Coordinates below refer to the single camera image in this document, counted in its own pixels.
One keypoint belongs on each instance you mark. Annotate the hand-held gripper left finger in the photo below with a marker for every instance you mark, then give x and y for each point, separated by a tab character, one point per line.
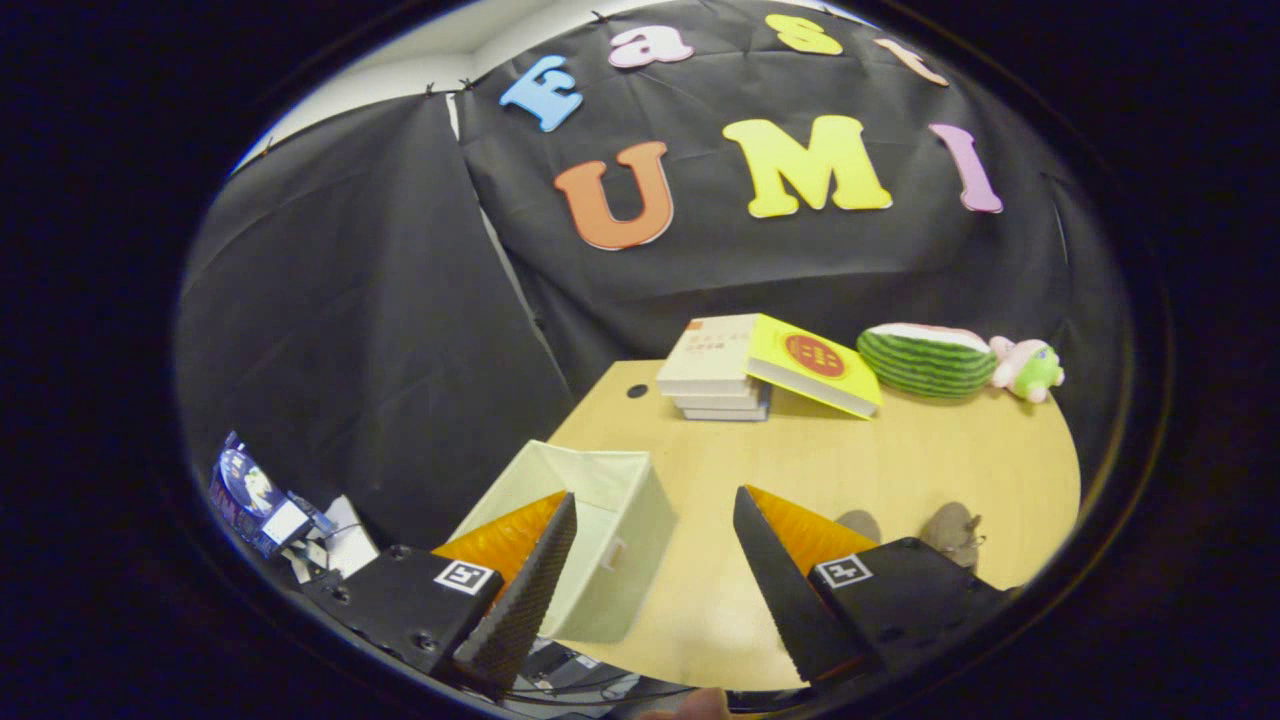
520	610

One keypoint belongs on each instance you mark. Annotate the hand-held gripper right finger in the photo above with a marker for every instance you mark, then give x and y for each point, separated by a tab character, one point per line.
790	610

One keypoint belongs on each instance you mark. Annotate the brown shoe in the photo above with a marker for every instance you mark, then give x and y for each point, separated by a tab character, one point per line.
950	535
862	525

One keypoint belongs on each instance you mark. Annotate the pale green fabric storage box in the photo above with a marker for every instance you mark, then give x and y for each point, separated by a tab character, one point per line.
620	560

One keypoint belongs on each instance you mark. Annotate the blue printed box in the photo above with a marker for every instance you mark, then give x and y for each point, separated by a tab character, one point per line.
250	490

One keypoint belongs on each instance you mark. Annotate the grey book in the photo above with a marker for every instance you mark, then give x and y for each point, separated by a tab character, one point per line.
730	415

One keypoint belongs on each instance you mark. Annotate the white book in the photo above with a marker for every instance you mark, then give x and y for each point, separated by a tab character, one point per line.
720	402

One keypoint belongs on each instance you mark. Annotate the yellow book with red circle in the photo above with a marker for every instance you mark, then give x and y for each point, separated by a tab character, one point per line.
815	360

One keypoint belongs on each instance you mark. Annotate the beige book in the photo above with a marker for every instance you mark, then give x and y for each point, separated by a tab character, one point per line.
705	355

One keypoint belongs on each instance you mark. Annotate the watermelon slice plush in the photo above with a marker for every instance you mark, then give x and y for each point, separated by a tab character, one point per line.
925	365

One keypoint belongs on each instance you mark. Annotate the pink and green plush toy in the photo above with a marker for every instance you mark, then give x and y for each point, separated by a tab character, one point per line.
1030	370

